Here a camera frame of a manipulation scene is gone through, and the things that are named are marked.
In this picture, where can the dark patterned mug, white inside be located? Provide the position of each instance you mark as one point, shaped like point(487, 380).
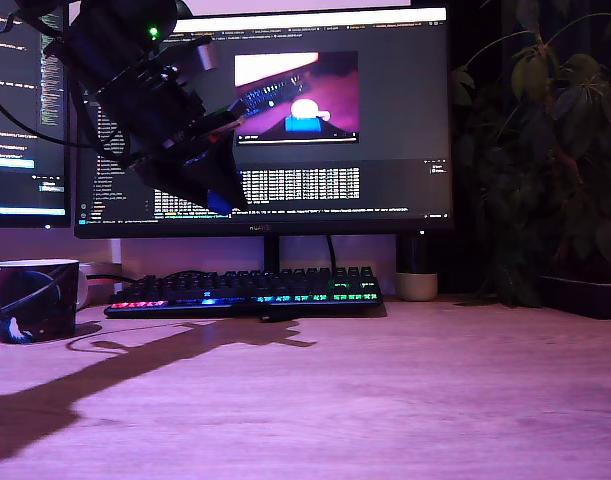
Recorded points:
point(35, 305)

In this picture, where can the black monitor stand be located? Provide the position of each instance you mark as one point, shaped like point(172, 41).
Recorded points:
point(272, 252)

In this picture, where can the black backlit keyboard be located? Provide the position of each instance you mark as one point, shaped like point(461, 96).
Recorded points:
point(245, 292)

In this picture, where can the black side monitor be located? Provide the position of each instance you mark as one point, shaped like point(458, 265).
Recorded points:
point(15, 175)

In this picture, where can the wide black computer monitor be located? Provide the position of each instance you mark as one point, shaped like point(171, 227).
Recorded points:
point(385, 100)

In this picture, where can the small white pot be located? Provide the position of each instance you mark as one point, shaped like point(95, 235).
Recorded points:
point(416, 287)

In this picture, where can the large leafy house plant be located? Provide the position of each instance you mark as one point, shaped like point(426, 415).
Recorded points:
point(545, 150)

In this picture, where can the black planter box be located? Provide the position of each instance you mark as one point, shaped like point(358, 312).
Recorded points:
point(585, 297)

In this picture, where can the pale grey camera box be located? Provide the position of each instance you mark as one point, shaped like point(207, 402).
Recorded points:
point(207, 56)

